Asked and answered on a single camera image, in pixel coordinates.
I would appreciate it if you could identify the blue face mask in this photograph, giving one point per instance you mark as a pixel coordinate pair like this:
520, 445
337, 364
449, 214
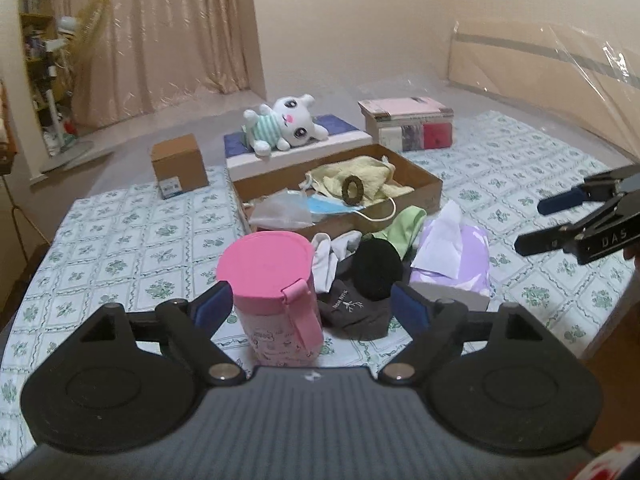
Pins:
325, 206

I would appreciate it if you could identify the green floral bedsheet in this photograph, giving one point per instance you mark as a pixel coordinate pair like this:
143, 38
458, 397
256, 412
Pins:
125, 240

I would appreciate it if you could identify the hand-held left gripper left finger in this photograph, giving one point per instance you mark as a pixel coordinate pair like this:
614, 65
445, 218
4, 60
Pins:
212, 307

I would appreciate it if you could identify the flat blue white box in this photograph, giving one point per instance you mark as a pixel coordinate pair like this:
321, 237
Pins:
345, 127

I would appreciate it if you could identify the dark grey printed cap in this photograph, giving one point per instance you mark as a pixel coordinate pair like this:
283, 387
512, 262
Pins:
350, 311

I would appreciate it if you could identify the red white printed cloth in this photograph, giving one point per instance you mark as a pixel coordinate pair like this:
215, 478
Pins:
620, 466

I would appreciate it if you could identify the yellow towel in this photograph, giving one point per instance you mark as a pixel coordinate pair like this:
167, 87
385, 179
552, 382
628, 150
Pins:
370, 172

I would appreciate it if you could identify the wooden bookshelf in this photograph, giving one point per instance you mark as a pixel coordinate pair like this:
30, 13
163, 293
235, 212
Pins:
37, 20

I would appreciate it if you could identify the small closed cardboard box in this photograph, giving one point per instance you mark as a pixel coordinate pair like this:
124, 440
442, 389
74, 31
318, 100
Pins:
177, 160

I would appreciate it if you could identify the beige curtain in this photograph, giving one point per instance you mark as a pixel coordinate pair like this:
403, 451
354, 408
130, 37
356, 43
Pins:
160, 35

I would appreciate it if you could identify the plastic wrapped headboard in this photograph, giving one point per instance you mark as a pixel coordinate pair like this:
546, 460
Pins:
550, 75

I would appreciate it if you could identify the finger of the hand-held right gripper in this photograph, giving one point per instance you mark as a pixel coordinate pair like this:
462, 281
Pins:
540, 241
560, 201

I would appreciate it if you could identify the brown green hair scrunchie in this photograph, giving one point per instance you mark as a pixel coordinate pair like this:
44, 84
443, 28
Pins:
346, 191

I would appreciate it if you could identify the grey spine book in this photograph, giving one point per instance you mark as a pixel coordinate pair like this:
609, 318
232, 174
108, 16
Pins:
415, 118

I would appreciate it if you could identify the light green cloth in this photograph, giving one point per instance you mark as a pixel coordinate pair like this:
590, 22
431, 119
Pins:
406, 225

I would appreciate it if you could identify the white socks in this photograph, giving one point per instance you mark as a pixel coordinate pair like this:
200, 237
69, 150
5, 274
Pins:
327, 260

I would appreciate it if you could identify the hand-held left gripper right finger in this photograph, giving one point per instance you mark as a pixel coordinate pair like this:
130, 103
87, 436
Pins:
410, 307

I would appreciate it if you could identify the cardboard tray box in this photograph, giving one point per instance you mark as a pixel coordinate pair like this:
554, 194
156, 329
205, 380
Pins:
425, 192

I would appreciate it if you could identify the white plush toy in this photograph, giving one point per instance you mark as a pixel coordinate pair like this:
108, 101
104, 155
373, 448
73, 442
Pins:
295, 120

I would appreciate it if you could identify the pink lidded cup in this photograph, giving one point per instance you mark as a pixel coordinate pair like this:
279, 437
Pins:
265, 270

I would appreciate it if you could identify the pink cover book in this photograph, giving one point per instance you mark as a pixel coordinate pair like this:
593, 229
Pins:
400, 106

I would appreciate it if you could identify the black fuzzy cloth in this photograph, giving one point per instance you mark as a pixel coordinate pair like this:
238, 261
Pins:
377, 270

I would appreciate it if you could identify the standing fan with plastic cover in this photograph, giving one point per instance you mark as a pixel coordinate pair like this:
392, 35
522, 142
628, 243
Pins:
87, 45

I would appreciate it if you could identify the purple tissue pack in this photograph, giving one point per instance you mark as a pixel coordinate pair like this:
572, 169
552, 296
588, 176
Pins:
465, 260

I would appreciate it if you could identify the clear plastic bag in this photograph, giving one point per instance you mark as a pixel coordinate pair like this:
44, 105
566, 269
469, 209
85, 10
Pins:
280, 210

